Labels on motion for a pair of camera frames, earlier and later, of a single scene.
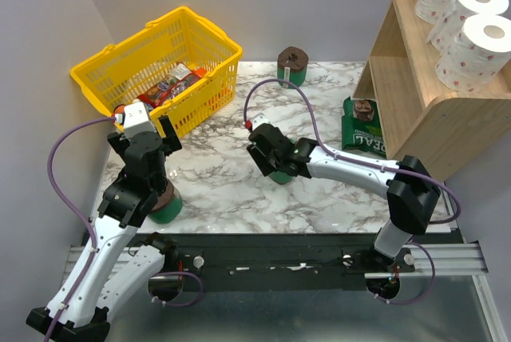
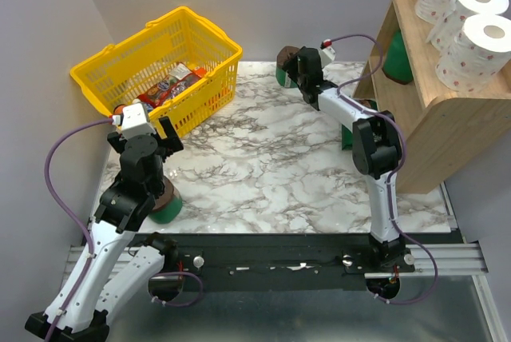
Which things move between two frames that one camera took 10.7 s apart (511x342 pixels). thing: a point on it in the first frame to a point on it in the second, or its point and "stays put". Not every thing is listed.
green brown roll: x=292 y=64 stays put
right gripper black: x=264 y=166 to x=288 y=64
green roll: x=168 y=206 stays put
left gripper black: x=171 y=141 stays put
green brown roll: x=281 y=177 to x=397 y=65
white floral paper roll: x=477 y=53 stays put
